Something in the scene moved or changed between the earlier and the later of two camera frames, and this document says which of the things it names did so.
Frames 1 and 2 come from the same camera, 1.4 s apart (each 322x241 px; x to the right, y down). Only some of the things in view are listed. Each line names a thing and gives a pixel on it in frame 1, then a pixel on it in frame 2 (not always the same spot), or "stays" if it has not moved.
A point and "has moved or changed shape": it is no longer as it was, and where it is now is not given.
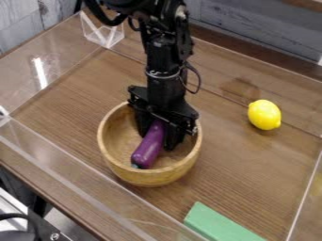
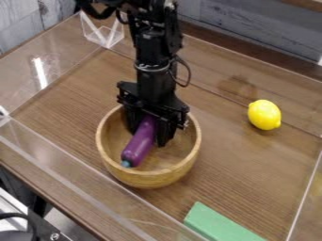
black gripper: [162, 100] to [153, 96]
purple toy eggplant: [149, 151] has moved or changed shape
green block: [218, 227] stays
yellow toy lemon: [265, 115] stays
